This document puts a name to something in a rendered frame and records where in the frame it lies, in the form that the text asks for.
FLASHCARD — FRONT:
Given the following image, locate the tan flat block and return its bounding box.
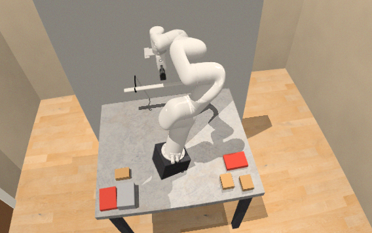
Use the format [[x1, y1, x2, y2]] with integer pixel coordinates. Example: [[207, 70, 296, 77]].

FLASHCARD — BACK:
[[219, 173, 234, 190], [115, 167, 130, 181], [239, 174, 254, 192]]

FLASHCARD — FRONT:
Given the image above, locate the red rectangular block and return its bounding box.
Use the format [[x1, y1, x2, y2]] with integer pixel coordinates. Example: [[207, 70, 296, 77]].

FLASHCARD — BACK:
[[100, 187, 118, 211], [223, 151, 248, 171]]

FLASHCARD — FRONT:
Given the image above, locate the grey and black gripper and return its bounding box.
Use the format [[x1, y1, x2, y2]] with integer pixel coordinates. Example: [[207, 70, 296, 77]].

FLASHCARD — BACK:
[[155, 51, 167, 81]]

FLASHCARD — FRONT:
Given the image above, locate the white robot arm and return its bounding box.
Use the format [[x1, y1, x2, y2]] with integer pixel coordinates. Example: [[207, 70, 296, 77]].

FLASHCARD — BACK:
[[144, 26, 225, 164]]

